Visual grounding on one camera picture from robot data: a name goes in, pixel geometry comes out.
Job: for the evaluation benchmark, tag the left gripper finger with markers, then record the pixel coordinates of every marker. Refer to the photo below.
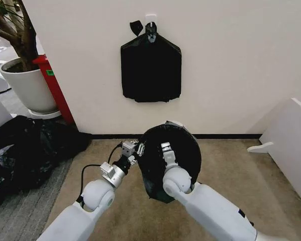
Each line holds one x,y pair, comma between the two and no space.
139,144
139,152

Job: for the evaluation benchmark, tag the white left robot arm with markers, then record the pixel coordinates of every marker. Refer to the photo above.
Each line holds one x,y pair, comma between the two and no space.
90,213

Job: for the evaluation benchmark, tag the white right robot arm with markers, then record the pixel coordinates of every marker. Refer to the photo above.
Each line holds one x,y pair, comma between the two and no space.
203,203

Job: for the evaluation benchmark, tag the grey round trash bin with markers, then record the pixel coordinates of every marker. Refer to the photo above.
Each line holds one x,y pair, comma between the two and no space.
176,123

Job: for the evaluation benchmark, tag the flat black garbage bag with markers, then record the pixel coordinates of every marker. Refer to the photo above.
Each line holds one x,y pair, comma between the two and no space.
151,70

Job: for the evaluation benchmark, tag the pile of black garbage bags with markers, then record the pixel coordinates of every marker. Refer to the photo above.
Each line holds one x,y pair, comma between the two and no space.
27,153

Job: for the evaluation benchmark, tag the black baseboard strip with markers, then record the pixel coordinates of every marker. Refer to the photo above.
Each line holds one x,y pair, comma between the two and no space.
228,136

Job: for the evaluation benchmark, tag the white pot saucer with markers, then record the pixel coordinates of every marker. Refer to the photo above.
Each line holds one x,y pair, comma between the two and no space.
48,114

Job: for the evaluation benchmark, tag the green label sticker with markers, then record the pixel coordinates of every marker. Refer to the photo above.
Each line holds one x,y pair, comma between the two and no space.
49,72

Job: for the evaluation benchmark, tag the white round plant pot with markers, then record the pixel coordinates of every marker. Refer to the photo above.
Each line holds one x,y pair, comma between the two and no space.
31,90

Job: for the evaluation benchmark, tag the white partition foot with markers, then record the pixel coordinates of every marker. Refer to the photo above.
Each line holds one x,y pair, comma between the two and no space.
259,147

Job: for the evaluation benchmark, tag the white partition board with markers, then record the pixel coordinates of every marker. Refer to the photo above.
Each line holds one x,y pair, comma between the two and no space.
288,135

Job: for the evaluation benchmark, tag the potted tree plant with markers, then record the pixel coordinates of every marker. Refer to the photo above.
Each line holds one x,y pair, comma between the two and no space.
24,37

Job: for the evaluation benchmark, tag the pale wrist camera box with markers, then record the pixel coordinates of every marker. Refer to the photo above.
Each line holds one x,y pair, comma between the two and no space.
128,149

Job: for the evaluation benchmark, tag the red post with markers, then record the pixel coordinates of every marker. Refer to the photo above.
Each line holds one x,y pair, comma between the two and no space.
57,93

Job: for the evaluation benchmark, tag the white adhesive wall hook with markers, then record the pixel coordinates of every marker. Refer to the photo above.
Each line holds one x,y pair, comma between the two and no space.
151,18

